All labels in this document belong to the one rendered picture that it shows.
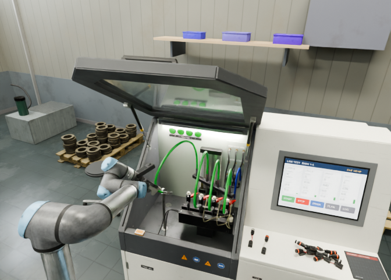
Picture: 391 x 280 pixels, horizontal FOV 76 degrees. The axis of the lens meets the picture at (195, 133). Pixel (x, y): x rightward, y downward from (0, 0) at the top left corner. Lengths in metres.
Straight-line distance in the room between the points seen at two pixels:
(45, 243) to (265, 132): 1.08
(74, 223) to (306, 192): 1.13
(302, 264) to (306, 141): 0.62
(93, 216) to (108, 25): 4.18
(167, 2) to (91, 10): 1.45
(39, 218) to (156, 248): 0.83
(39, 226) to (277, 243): 1.14
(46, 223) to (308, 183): 1.20
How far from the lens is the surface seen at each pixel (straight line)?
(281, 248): 1.54
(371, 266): 1.66
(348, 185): 1.54
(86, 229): 0.88
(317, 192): 1.52
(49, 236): 0.91
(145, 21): 4.38
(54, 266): 1.04
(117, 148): 4.23
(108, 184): 1.25
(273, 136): 1.41
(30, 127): 5.11
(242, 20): 3.77
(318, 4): 3.35
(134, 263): 1.78
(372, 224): 1.66
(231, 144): 1.66
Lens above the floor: 2.09
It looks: 25 degrees down
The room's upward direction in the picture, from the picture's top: 1 degrees clockwise
